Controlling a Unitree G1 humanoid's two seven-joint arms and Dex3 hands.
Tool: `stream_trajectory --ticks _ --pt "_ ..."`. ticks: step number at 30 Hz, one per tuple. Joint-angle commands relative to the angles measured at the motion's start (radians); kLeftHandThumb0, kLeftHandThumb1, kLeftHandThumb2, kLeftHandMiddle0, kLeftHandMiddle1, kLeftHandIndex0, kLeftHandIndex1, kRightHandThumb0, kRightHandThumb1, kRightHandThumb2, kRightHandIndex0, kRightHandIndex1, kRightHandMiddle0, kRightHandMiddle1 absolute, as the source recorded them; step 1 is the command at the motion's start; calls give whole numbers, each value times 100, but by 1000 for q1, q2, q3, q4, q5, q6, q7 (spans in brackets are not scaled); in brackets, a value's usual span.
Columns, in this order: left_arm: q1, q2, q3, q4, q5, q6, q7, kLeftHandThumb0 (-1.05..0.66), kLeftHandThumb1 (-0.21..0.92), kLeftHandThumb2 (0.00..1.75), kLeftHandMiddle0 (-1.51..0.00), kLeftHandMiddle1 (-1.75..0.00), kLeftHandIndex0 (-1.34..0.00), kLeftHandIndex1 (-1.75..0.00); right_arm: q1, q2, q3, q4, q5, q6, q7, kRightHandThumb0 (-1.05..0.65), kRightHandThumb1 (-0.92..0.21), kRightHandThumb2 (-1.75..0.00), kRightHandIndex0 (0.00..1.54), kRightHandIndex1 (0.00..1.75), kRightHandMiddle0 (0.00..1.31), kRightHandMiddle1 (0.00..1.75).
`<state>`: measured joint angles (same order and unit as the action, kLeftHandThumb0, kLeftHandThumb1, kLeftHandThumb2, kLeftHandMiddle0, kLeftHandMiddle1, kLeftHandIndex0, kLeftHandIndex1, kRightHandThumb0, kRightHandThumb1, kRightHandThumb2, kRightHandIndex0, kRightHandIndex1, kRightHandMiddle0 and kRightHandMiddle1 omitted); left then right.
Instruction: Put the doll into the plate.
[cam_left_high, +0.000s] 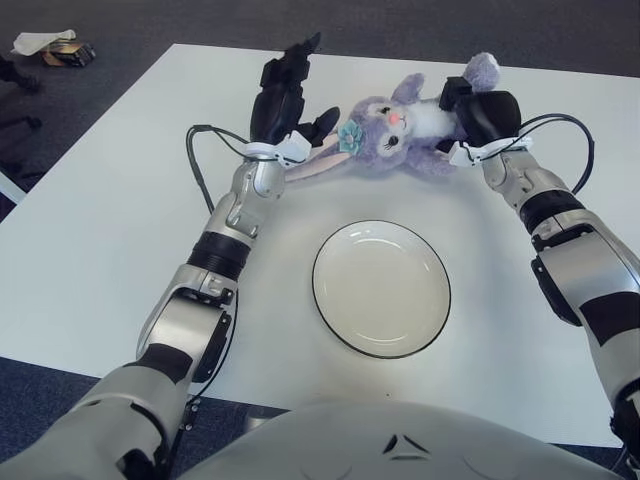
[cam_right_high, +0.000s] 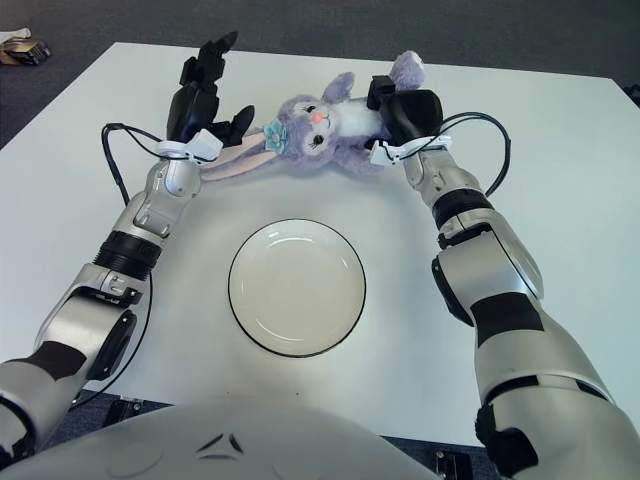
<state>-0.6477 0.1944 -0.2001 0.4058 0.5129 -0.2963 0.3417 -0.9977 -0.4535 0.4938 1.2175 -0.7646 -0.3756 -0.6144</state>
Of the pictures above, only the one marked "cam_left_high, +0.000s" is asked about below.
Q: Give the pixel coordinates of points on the black table frame bracket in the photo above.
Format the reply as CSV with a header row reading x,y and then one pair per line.
x,y
189,415

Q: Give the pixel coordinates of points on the black office chair base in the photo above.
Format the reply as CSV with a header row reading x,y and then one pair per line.
x,y
25,125

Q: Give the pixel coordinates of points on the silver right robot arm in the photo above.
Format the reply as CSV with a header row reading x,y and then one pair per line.
x,y
575,250

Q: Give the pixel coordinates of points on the purple plush bunny doll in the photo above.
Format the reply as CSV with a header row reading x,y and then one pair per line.
x,y
390,145

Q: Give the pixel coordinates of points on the black cardboard box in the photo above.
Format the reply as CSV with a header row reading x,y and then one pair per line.
x,y
70,54

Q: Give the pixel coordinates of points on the white furniture corner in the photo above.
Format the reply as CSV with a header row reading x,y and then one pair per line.
x,y
7,190

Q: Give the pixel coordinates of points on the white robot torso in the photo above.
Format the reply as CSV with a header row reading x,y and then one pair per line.
x,y
400,450

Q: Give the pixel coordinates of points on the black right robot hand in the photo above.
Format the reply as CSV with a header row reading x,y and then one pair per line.
x,y
492,117

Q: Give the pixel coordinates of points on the white plate with black rim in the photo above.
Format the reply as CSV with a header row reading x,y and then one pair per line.
x,y
380,290

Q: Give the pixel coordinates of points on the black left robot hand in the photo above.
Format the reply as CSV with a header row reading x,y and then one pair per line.
x,y
277,110

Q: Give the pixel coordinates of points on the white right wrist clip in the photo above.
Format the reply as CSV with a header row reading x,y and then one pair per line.
x,y
462,155

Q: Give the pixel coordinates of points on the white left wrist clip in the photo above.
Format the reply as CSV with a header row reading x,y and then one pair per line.
x,y
297,147

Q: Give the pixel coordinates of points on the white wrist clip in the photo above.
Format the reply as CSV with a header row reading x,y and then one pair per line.
x,y
297,147
462,155

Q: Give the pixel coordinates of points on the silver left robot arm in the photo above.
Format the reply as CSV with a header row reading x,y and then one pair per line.
x,y
200,300

